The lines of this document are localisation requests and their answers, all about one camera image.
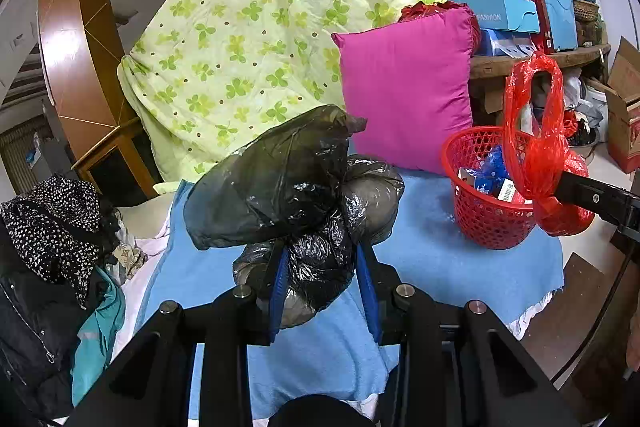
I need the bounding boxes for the brown cardboard box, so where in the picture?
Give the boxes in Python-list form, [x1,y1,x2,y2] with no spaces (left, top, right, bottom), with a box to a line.
[587,37,640,173]

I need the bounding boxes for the light blue towel blanket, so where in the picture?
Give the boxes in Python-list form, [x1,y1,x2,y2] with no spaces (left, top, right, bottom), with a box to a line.
[137,170,564,419]

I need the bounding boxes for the magenta pillow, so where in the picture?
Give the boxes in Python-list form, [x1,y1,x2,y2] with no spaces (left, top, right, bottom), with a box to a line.
[332,1,480,174]

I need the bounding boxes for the light blue shoe box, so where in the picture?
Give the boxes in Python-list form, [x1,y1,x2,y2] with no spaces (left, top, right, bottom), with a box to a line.
[450,0,540,34]

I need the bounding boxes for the teal jacket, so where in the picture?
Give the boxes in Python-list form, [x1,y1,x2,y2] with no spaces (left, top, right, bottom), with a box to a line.
[70,268,126,407]

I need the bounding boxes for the green clover pattern quilt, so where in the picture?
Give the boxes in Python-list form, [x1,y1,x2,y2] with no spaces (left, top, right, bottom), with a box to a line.
[117,0,440,193]

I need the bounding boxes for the black polka dot garment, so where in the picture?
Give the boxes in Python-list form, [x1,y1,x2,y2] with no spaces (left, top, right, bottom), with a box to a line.
[1,174,119,307]

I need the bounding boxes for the black padded jacket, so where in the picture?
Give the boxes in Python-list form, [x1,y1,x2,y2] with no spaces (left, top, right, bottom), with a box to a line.
[0,229,106,419]

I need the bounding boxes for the black plastic trash bag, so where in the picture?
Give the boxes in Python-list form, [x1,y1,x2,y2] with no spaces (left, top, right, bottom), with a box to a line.
[183,104,405,329]

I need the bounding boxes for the red plastic bag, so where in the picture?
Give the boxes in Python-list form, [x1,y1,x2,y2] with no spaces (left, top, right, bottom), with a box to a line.
[502,51,594,236]

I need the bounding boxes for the red plastic mesh basket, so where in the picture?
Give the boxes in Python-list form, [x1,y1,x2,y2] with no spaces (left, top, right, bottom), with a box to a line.
[440,126,535,251]

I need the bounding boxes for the brown wooden headboard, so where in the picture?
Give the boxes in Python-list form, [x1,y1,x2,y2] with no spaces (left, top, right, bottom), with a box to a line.
[38,0,157,206]

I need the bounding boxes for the wooden shelf board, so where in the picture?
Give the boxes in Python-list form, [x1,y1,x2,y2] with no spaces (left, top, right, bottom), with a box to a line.
[470,43,612,82]

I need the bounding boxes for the blue packets in basket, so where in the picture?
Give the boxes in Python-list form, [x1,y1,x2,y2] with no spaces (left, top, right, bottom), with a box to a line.
[458,145,526,204]

